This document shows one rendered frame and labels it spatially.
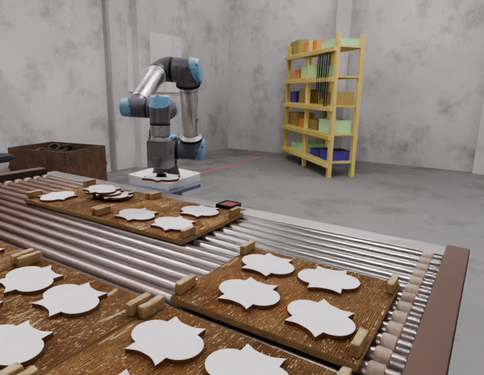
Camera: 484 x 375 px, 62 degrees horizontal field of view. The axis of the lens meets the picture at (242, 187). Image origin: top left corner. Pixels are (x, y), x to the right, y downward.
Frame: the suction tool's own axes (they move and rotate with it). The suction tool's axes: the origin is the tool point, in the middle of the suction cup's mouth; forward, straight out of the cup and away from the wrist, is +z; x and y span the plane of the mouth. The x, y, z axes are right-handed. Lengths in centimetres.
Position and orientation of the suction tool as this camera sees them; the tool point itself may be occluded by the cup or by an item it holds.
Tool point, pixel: (161, 179)
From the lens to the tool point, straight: 157.7
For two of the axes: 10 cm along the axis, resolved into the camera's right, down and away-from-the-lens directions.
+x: 2.8, -2.1, 9.4
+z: -0.2, 9.7, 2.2
